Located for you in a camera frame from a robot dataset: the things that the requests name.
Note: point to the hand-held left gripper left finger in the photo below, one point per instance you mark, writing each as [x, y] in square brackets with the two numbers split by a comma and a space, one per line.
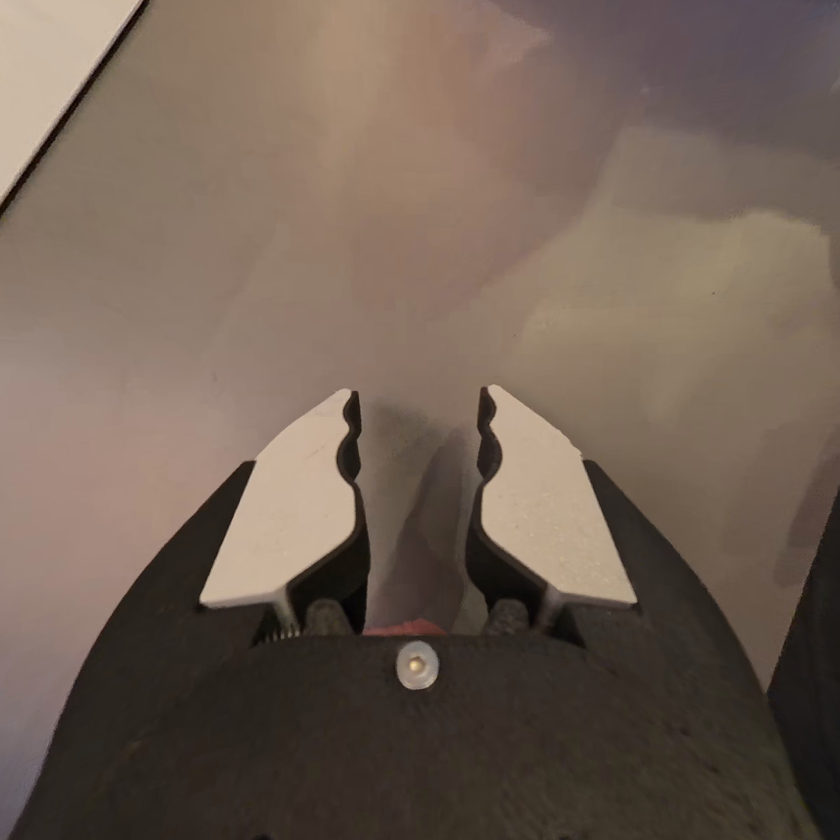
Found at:
[289, 518]

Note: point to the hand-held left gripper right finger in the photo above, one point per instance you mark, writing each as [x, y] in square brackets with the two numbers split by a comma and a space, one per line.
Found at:
[551, 518]

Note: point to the white lamp base plate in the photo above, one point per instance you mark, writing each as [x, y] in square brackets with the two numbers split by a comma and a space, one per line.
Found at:
[39, 65]

